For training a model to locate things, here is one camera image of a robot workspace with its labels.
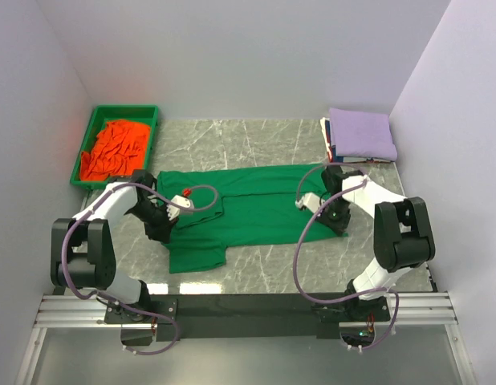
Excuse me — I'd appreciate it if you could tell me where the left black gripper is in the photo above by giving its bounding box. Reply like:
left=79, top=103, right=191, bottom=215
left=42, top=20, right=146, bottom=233
left=128, top=200, right=179, bottom=244

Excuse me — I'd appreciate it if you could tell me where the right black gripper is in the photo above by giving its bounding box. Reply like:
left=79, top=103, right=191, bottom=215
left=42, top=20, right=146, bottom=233
left=315, top=198, right=352, bottom=237

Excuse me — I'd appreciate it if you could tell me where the green t-shirt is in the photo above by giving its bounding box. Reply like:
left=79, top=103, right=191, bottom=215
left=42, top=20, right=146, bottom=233
left=157, top=164, right=326, bottom=274

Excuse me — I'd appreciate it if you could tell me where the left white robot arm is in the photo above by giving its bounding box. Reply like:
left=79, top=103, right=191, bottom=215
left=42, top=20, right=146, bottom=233
left=50, top=170, right=177, bottom=322

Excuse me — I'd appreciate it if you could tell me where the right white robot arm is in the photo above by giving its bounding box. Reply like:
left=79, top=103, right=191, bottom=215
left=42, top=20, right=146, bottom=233
left=317, top=165, right=435, bottom=320

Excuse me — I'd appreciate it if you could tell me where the stack of folded shirts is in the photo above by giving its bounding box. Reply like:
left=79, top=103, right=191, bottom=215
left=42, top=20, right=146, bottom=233
left=319, top=117, right=336, bottom=162

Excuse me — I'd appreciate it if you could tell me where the orange t-shirt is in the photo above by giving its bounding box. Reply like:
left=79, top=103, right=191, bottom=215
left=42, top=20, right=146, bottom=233
left=79, top=120, right=151, bottom=181

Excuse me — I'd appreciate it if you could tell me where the folded purple t-shirt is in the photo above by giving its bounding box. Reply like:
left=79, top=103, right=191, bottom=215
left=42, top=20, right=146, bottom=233
left=329, top=107, right=397, bottom=162

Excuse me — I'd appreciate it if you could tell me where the black base beam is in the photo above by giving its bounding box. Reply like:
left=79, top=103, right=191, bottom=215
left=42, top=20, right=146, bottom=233
left=103, top=292, right=393, bottom=346

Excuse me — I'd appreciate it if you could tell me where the green plastic bin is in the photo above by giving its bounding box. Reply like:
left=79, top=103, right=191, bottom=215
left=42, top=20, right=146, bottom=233
left=70, top=105, right=159, bottom=189

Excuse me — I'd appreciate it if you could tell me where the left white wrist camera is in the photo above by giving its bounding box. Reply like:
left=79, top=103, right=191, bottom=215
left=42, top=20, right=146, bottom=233
left=166, top=188, right=194, bottom=221

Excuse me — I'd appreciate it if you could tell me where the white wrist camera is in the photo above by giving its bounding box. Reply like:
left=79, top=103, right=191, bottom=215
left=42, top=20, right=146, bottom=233
left=295, top=192, right=323, bottom=213
left=166, top=188, right=194, bottom=221

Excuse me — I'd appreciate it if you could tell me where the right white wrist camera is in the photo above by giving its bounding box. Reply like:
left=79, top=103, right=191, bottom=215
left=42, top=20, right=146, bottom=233
left=295, top=192, right=323, bottom=213

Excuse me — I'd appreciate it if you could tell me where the aluminium rail frame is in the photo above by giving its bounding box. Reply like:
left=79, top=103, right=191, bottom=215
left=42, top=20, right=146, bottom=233
left=14, top=192, right=474, bottom=385

